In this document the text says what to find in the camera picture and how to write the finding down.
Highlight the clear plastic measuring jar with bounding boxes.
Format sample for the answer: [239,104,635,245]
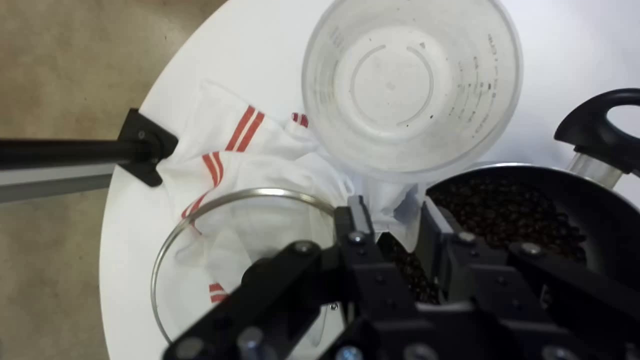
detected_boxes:
[299,0,523,181]

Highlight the black cooking pot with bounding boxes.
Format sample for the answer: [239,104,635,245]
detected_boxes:
[375,87,640,311]

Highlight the glass pot lid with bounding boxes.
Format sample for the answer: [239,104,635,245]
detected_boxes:
[148,187,349,360]

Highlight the white cloth with red stripes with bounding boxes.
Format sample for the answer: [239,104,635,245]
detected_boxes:
[158,78,429,325]

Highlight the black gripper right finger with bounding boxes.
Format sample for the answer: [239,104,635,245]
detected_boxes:
[413,199,484,306]

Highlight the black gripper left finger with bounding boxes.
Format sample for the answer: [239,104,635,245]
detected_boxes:
[329,195,416,316]

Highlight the black camera stand pole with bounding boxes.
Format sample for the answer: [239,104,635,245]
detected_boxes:
[0,107,181,207]

